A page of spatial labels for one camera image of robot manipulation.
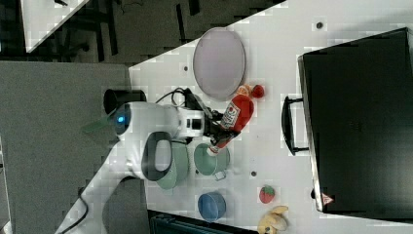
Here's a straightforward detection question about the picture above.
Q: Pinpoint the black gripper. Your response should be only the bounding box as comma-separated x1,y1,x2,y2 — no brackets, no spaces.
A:
204,108,240,146

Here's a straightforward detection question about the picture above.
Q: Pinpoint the red ketchup bottle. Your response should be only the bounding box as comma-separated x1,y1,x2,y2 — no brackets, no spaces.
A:
206,95,254,156

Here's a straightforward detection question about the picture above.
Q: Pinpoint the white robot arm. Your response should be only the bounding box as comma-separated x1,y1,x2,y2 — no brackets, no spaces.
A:
55,101,238,234

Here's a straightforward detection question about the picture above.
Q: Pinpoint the green oval strainer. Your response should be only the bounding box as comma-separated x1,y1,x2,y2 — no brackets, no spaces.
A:
157,141,189,190

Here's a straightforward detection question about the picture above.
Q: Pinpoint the green mug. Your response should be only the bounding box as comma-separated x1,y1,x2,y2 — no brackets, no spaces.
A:
194,143,230,181

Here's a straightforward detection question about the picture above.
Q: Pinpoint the orange slice toy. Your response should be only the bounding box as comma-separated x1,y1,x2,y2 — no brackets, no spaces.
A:
237,85,251,97

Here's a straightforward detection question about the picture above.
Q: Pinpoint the small red strawberry toy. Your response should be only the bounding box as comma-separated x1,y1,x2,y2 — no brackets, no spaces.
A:
251,85,265,98

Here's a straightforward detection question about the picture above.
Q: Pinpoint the large red strawberry toy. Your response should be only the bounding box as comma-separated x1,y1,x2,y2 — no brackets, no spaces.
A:
259,185,276,204

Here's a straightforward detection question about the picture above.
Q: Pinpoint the blue cup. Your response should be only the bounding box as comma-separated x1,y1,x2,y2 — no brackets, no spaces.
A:
198,192,226,222

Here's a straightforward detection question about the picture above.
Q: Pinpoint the round grey plate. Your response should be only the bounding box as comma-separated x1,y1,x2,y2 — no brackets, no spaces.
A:
193,27,245,100

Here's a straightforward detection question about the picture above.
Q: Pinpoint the yellow banana toy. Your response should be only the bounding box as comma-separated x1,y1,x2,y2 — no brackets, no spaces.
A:
257,206,288,234

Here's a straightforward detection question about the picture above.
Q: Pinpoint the black cup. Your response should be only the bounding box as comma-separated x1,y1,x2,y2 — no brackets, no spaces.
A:
103,89,147,114

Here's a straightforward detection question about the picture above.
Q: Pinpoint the silver toaster oven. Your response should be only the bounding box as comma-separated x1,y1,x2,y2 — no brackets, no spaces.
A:
297,27,413,223

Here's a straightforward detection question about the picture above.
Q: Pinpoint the white side table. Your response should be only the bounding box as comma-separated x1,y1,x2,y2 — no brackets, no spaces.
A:
19,0,91,53

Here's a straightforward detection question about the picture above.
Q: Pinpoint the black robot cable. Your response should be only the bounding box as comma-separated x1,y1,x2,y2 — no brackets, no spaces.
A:
155,87,196,108

